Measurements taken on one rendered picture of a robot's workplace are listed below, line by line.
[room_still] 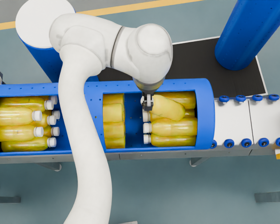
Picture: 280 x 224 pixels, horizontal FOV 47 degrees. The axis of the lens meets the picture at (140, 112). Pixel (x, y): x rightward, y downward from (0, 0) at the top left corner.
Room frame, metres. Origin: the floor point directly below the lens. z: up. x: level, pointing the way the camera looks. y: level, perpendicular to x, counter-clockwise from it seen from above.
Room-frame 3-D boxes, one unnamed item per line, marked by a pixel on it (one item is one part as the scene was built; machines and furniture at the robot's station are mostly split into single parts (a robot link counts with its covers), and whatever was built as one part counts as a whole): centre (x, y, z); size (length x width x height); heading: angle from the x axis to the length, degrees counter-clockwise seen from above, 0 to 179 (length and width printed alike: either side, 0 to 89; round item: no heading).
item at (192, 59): (0.88, -0.14, 0.07); 1.50 x 0.52 x 0.15; 99
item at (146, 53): (0.33, -0.01, 1.66); 0.13 x 0.11 x 0.16; 72
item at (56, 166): (0.24, 0.59, 0.31); 0.06 x 0.06 x 0.63; 2
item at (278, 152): (0.22, -0.62, 0.92); 0.08 x 0.03 x 0.05; 2
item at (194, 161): (0.28, -0.39, 0.31); 0.06 x 0.06 x 0.63; 2
